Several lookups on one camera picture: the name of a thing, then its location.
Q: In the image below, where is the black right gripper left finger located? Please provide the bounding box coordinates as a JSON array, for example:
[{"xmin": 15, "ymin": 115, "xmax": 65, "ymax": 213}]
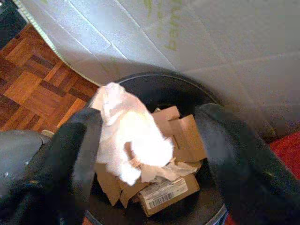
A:
[{"xmin": 0, "ymin": 109, "xmax": 105, "ymax": 225}]

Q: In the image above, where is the cardboard box with barcode label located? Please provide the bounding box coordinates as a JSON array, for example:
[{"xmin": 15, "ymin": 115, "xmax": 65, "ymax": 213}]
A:
[{"xmin": 135, "ymin": 174, "xmax": 201, "ymax": 218}]

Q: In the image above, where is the white tissue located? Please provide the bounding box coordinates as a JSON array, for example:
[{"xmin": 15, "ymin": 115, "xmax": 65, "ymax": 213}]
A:
[{"xmin": 90, "ymin": 82, "xmax": 175, "ymax": 186}]

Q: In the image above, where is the crumpled white paper scrap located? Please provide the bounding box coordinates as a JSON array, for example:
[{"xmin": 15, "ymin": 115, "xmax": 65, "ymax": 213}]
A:
[{"xmin": 140, "ymin": 159, "xmax": 200, "ymax": 183}]

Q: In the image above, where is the white mattress with green print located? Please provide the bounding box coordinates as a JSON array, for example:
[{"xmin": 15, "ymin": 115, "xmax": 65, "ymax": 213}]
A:
[{"xmin": 11, "ymin": 0, "xmax": 300, "ymax": 141}]

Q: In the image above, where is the large red cushion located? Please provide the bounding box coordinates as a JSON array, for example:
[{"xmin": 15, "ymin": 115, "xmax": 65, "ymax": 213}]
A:
[{"xmin": 269, "ymin": 131, "xmax": 300, "ymax": 175}]

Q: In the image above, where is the torn brown cardboard piece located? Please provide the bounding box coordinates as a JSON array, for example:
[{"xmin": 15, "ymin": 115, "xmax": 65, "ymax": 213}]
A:
[
  {"xmin": 151, "ymin": 105, "xmax": 208, "ymax": 164},
  {"xmin": 93, "ymin": 163, "xmax": 150, "ymax": 208}
]

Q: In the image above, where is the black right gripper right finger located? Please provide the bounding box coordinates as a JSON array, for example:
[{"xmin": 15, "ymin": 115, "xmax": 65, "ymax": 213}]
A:
[{"xmin": 194, "ymin": 103, "xmax": 300, "ymax": 225}]

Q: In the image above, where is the black round trash bin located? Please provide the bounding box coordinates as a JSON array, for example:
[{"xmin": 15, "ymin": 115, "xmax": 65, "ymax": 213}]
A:
[{"xmin": 83, "ymin": 71, "xmax": 229, "ymax": 225}]

